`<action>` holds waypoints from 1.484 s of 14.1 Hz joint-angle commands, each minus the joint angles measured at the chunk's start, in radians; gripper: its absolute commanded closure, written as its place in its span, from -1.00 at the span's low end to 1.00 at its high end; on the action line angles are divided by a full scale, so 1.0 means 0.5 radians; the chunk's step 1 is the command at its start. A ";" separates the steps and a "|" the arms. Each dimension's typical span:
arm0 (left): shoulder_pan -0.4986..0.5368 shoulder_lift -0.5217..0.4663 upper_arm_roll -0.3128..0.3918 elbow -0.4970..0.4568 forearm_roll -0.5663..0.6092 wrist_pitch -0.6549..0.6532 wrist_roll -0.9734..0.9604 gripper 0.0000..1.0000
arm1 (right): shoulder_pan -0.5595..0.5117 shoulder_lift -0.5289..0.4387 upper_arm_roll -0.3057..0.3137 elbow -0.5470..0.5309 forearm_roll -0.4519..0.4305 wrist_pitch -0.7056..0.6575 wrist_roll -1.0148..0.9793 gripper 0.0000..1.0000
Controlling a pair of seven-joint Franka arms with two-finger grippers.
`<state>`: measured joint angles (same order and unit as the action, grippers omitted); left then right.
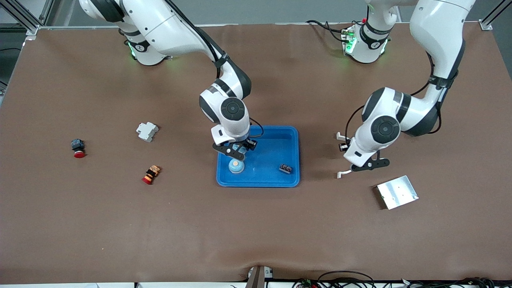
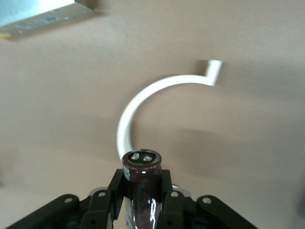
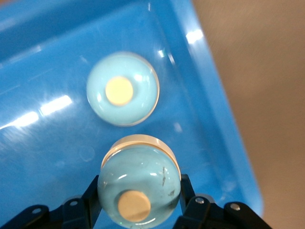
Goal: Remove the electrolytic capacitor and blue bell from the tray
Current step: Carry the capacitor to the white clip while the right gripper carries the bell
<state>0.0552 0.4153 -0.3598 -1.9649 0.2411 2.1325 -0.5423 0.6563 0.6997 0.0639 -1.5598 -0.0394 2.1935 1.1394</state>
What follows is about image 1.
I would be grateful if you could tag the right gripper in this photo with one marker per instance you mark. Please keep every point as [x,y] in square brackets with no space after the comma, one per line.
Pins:
[248,144]

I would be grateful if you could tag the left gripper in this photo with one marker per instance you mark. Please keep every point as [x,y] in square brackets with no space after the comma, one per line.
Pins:
[343,146]

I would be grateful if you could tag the light blue dome bell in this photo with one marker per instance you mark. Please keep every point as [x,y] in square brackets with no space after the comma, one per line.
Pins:
[236,147]
[236,165]

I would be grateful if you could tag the brown cylindrical capacitor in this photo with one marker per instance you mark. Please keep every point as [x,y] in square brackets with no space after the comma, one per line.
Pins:
[285,168]

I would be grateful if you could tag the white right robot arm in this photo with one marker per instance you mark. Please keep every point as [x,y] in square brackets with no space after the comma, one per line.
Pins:
[160,24]

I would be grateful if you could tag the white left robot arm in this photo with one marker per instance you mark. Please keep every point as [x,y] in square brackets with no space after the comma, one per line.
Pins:
[440,24]

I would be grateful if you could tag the blue plastic tray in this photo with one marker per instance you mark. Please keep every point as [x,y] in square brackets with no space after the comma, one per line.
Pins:
[272,156]

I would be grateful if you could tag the silver metal plate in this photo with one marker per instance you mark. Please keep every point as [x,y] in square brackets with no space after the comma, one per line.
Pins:
[398,192]

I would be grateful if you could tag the brown table mat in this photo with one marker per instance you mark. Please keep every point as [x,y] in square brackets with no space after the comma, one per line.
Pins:
[256,224]

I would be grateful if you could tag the red button with orange base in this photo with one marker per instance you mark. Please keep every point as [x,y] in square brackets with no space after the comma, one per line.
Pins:
[152,174]

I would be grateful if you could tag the white circuit breaker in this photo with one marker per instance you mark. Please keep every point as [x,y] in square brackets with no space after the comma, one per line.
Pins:
[147,131]

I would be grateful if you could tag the red mushroom button black base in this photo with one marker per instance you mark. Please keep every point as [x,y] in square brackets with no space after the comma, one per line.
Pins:
[78,144]

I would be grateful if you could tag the white curved bracket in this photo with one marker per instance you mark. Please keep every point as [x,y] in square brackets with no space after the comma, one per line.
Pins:
[340,174]

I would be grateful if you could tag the metal camera stand post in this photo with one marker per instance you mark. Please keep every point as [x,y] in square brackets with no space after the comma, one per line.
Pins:
[256,280]

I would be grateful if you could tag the aluminium frame profile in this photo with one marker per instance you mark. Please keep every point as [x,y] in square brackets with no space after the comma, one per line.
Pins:
[486,24]
[20,15]

